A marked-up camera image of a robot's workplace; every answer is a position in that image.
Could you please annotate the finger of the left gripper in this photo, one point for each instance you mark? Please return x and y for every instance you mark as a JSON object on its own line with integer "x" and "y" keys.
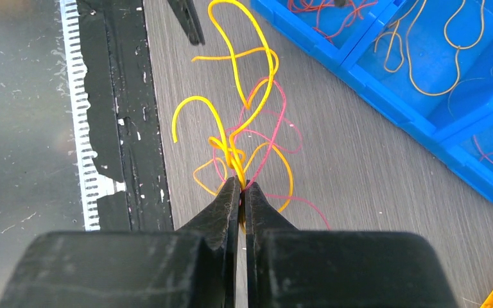
{"x": 187, "y": 16}

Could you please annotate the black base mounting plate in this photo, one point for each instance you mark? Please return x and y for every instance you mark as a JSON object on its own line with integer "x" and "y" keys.
{"x": 124, "y": 128}

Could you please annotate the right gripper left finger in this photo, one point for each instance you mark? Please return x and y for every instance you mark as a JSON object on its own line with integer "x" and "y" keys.
{"x": 194, "y": 266}

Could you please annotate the blue three-compartment plastic bin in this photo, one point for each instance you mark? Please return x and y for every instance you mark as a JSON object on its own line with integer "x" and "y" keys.
{"x": 427, "y": 66}

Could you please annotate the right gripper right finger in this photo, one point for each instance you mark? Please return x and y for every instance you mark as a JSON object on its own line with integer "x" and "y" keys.
{"x": 289, "y": 267}

